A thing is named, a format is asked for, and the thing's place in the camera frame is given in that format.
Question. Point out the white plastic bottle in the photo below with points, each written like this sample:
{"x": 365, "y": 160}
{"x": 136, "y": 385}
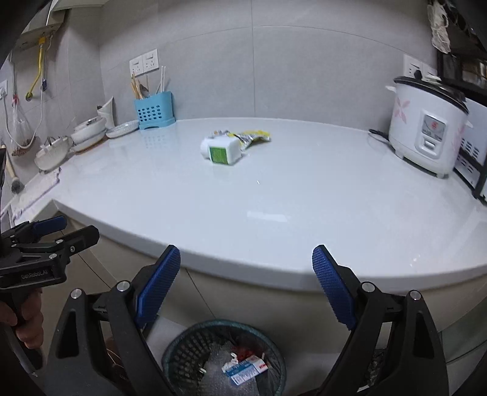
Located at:
{"x": 222, "y": 150}

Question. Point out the white double wall outlet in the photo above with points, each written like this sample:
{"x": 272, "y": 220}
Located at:
{"x": 144, "y": 61}

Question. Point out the white drying mat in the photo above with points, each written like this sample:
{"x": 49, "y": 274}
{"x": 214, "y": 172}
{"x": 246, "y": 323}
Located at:
{"x": 34, "y": 192}

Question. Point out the blue and white milk carton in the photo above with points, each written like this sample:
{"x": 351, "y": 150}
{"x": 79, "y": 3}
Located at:
{"x": 243, "y": 371}

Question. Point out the ribbed white plate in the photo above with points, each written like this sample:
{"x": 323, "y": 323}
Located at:
{"x": 123, "y": 128}

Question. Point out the light blue utensil holder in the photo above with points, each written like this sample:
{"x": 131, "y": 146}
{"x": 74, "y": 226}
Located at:
{"x": 154, "y": 112}

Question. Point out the black wall shelf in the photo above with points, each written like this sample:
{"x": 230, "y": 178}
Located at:
{"x": 464, "y": 57}

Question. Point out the black power plug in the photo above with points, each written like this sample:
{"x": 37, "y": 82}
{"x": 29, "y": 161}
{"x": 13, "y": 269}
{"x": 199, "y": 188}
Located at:
{"x": 418, "y": 73}

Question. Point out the white wall power socket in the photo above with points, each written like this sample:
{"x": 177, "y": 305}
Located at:
{"x": 413, "y": 63}

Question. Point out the white pitcher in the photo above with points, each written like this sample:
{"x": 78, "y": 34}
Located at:
{"x": 108, "y": 112}

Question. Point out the black rack with white panel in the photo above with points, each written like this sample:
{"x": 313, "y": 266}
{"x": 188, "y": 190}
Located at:
{"x": 471, "y": 152}

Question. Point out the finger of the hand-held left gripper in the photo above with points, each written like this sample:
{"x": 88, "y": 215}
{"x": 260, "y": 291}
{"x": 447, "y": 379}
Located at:
{"x": 47, "y": 225}
{"x": 76, "y": 240}

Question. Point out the dish brush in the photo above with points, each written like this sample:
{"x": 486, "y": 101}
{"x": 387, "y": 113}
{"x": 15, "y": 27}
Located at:
{"x": 15, "y": 182}

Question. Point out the person's left hand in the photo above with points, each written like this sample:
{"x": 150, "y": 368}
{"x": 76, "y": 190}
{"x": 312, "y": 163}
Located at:
{"x": 32, "y": 320}

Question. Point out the yellow snack wrapper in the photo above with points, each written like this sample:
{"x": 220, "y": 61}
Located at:
{"x": 253, "y": 136}

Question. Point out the dark mesh trash basket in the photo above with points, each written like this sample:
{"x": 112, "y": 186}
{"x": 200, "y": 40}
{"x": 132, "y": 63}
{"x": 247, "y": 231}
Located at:
{"x": 182, "y": 342}

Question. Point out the clear bubble wrap sheet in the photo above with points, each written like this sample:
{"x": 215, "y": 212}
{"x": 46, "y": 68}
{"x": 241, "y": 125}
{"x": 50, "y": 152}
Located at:
{"x": 213, "y": 377}

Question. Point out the hanging clear plastic bag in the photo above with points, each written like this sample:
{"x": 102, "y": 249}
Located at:
{"x": 21, "y": 129}

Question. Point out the white flowered rice cooker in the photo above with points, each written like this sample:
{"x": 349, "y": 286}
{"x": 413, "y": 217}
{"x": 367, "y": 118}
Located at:
{"x": 426, "y": 125}

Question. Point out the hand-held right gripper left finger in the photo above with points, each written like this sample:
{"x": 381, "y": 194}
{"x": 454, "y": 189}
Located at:
{"x": 159, "y": 285}

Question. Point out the bundle of chopsticks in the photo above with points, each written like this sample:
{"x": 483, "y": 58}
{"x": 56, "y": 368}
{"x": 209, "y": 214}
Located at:
{"x": 135, "y": 89}

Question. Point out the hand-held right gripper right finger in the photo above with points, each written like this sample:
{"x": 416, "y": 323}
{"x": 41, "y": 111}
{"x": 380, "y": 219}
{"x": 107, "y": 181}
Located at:
{"x": 334, "y": 285}

